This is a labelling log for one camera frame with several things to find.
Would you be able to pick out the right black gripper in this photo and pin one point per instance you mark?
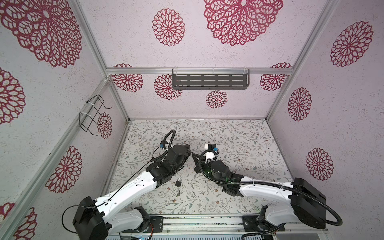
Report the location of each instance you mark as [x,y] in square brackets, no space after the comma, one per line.
[198,169]

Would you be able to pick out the dark metal wall shelf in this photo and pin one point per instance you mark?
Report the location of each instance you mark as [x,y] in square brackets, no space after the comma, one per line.
[198,81]

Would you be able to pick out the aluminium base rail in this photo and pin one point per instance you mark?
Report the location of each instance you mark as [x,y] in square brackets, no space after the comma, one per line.
[201,223]

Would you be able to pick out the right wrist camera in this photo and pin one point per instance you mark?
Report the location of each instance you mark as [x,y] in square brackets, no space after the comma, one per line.
[212,154]

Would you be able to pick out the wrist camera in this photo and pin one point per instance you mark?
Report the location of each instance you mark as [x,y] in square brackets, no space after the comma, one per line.
[164,145]
[212,154]

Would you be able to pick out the black wire wall rack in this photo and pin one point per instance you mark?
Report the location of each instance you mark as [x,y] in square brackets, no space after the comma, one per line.
[96,121]

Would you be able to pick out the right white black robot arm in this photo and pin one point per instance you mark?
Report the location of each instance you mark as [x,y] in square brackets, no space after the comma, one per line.
[299,202]

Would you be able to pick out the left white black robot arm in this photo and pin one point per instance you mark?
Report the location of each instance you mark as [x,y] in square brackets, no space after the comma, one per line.
[110,205]

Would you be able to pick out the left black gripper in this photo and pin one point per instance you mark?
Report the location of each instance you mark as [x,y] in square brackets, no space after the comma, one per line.
[188,152]

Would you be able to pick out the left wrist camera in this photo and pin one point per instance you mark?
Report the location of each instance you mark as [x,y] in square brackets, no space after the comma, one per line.
[164,145]

